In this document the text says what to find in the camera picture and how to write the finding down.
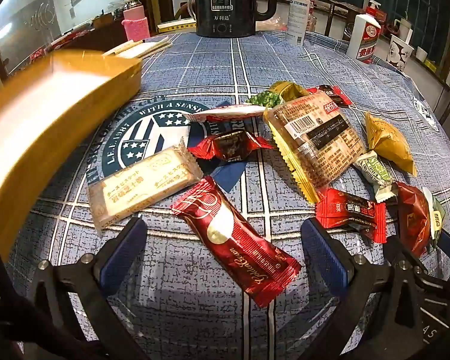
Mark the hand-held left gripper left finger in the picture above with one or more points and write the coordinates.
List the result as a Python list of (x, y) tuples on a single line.
[(122, 255)]

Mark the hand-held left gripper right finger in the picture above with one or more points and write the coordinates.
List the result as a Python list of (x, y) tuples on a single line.
[(322, 255)]

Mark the dark red snack packet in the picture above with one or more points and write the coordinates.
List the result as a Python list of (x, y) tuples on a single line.
[(412, 217)]

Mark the long red wafer packet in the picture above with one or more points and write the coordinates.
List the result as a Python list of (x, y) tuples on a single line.
[(228, 240)]

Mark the yellow cardboard box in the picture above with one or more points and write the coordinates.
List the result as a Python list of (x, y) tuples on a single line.
[(108, 86)]

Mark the white and red packet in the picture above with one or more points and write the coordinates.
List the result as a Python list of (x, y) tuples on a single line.
[(228, 112)]

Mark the white and green snack packet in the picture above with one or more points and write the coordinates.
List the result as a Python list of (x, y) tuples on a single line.
[(437, 217)]

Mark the red and black candy bar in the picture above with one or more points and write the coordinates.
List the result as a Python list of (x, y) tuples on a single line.
[(348, 212)]

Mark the cream biscuit packet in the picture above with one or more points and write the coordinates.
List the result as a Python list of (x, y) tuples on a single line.
[(142, 187)]

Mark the white and green candy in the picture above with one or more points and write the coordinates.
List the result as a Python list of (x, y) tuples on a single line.
[(377, 174)]

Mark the clear cake packet yellow edge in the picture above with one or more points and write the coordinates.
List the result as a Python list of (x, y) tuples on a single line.
[(315, 142)]

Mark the gold snack packet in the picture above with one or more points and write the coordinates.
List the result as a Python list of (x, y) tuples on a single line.
[(388, 142)]

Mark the red candy with dark centre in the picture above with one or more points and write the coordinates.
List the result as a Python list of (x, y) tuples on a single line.
[(228, 144)]

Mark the small red and black candy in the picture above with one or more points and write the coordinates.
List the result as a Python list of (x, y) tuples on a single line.
[(328, 93)]

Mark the olive green snack packet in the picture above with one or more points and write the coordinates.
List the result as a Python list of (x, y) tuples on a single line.
[(290, 90)]

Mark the small white cup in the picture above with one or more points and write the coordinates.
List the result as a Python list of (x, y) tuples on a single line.
[(421, 54)]

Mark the white patterned paper cup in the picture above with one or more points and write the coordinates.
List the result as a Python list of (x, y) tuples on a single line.
[(397, 54)]

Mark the blue plaid tablecloth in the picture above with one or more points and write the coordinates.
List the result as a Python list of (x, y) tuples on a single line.
[(210, 67)]

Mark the white liquor bottle red label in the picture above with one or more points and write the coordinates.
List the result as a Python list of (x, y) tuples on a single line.
[(363, 41)]

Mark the white pitcher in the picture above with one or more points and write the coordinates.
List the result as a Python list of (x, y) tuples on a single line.
[(404, 26)]

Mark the pink sleeved bottle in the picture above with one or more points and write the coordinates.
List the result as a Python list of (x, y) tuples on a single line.
[(135, 28)]

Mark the yellow printed carton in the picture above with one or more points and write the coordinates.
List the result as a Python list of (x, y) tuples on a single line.
[(172, 25)]

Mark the white spray bottle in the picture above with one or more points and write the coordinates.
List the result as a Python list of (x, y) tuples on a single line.
[(299, 18)]

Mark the red pump bottle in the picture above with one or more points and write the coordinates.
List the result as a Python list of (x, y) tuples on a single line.
[(377, 13)]

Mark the black electric kettle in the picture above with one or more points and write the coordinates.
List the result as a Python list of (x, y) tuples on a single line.
[(232, 7)]

